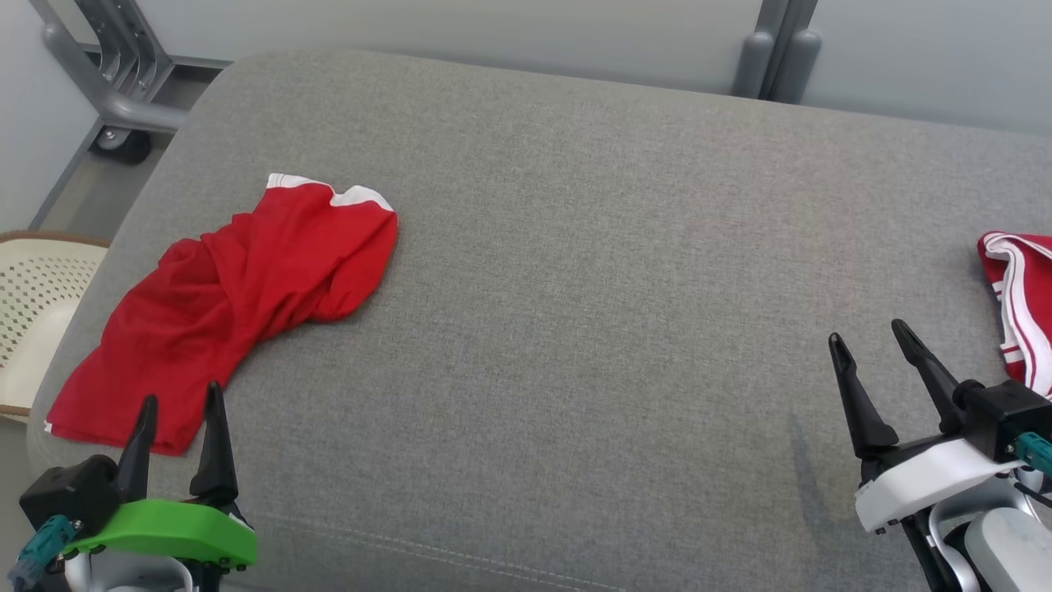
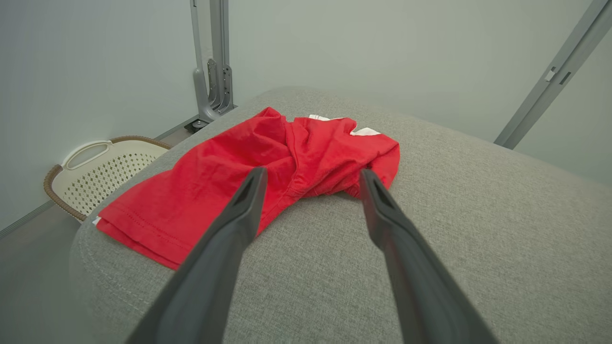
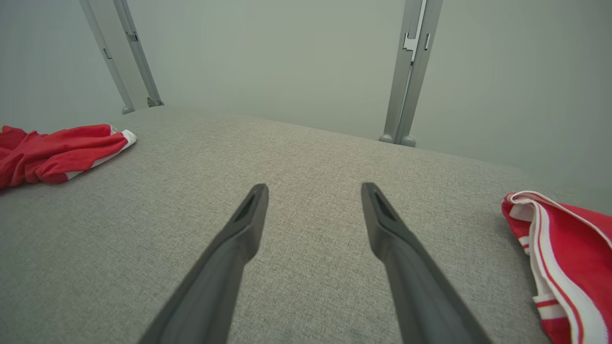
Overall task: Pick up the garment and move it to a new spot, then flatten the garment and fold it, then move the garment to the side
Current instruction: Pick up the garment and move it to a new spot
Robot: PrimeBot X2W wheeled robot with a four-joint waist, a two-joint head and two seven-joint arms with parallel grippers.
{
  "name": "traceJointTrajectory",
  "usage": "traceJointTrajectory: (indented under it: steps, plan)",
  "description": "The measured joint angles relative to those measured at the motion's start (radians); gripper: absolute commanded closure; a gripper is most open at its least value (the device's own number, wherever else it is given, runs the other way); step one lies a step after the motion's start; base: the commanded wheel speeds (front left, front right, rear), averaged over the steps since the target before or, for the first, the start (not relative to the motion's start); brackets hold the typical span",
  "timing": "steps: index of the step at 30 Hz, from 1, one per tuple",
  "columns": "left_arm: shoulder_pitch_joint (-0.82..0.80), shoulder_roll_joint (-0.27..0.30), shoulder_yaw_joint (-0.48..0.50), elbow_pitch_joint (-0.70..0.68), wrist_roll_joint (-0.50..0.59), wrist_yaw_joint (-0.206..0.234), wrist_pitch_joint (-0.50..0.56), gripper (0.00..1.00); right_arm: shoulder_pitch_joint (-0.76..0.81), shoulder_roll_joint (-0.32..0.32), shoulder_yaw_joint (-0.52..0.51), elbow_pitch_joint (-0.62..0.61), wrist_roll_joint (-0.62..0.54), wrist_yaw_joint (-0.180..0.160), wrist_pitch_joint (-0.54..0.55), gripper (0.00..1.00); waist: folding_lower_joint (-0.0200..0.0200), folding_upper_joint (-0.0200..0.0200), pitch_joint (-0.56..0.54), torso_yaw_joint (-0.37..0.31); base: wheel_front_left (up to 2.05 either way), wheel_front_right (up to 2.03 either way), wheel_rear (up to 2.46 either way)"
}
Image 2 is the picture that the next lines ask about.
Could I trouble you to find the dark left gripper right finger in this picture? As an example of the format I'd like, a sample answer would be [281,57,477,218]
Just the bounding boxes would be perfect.
[360,168,499,344]

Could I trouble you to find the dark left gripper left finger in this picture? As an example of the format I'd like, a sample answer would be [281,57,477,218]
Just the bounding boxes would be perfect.
[125,166,269,344]

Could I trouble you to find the red shorts with white stripes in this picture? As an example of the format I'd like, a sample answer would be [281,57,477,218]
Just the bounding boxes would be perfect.
[96,107,400,270]

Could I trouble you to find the grey fabric ottoman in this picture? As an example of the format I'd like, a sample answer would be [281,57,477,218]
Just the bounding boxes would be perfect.
[69,86,612,344]

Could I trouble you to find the cream perforated laundry basket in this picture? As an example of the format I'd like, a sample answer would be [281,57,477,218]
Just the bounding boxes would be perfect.
[44,136,173,223]

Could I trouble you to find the grey partition post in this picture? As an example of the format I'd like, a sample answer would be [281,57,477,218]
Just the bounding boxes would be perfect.
[190,0,236,124]

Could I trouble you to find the grey post pair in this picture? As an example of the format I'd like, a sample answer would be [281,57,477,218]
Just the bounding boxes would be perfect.
[494,0,612,150]

